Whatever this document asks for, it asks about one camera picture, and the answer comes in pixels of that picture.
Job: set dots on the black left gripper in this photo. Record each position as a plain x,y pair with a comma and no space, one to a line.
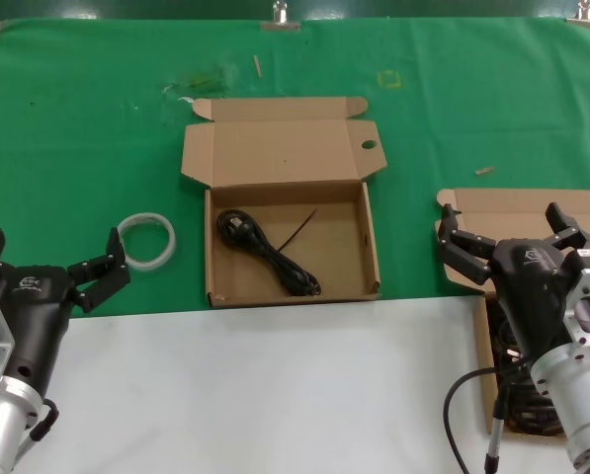
37,316

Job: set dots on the clear tape roll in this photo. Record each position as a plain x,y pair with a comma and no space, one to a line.
146,217

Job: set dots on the small wood chip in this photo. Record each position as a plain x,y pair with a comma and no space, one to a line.
484,171

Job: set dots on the thin wooden stick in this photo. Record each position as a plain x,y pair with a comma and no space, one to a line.
258,65

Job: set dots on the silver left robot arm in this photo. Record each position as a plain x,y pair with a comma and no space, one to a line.
3,424

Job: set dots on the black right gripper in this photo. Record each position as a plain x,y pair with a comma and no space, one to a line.
531,296

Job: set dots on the open cardboard box round hole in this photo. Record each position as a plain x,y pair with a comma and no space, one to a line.
275,148

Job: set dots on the green table cloth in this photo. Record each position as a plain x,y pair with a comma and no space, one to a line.
77,123

